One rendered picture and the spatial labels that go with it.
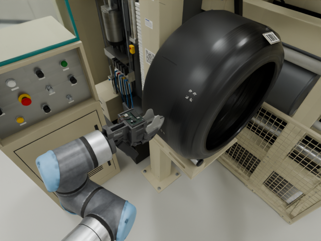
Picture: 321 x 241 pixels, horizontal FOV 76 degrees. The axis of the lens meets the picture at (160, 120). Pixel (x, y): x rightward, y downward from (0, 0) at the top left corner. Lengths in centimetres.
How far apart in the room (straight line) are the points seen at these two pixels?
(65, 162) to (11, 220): 166
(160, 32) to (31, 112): 77
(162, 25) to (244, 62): 39
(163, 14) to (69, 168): 64
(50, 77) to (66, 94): 13
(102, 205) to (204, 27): 59
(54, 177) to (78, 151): 7
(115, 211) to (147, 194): 134
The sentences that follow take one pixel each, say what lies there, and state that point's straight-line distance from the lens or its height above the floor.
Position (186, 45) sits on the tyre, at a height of 143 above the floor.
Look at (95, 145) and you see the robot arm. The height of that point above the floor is 132.
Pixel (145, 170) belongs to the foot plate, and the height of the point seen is 2.
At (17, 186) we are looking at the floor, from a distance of 229.
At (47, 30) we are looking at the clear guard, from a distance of 106.
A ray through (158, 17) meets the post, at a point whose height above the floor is 142.
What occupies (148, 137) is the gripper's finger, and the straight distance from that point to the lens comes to 61.
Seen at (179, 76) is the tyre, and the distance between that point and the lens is 64.
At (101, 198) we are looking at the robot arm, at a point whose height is 122.
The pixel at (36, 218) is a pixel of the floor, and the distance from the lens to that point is 207.
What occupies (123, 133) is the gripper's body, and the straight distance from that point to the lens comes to 57.
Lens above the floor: 175
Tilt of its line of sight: 48 degrees down
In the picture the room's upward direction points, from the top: straight up
